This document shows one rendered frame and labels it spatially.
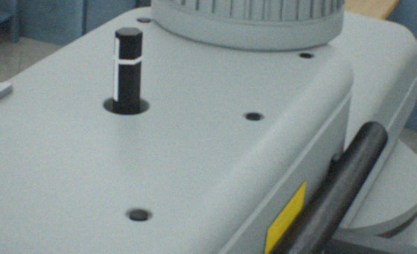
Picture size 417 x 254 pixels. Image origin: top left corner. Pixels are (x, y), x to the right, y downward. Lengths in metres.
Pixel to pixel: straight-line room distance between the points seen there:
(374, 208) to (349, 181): 0.45
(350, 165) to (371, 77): 0.37
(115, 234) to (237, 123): 0.18
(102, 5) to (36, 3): 0.59
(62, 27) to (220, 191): 5.50
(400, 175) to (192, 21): 0.61
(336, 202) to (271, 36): 0.17
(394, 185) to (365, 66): 0.22
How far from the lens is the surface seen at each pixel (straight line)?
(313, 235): 0.68
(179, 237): 0.51
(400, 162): 1.35
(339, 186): 0.75
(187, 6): 0.80
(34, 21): 6.18
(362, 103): 1.07
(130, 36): 0.64
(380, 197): 1.24
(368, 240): 1.00
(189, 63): 0.75
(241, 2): 0.77
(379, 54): 1.21
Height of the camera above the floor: 2.17
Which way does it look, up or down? 25 degrees down
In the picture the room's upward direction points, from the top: 4 degrees clockwise
